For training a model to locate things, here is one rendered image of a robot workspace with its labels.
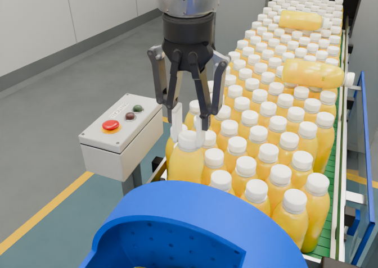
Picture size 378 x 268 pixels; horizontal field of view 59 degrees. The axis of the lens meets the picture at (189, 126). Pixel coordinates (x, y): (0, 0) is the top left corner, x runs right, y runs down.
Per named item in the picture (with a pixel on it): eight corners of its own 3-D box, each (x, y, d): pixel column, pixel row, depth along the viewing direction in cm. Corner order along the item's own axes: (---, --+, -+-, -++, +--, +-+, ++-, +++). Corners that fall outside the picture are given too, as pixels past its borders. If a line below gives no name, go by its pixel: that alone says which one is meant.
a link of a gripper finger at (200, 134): (202, 106, 58) (206, 107, 58) (201, 139, 62) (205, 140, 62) (196, 115, 56) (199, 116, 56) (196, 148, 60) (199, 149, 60)
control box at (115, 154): (85, 171, 76) (77, 134, 70) (130, 125, 91) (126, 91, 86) (124, 182, 73) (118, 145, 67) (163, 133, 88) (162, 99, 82)
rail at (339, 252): (334, 275, 61) (338, 264, 59) (345, 21, 183) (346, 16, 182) (338, 276, 60) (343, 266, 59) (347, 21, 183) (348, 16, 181)
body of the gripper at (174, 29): (149, 14, 47) (153, 75, 52) (207, 20, 44) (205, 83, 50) (171, 0, 53) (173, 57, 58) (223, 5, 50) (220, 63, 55)
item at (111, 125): (99, 130, 72) (98, 126, 71) (108, 122, 75) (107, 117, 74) (113, 134, 71) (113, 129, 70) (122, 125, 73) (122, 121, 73)
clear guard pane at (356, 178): (319, 333, 98) (370, 223, 71) (331, 167, 159) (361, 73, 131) (321, 334, 98) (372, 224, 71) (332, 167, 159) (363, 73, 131)
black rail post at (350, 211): (334, 239, 73) (344, 214, 68) (335, 228, 75) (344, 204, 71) (345, 242, 72) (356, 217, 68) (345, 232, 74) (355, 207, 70)
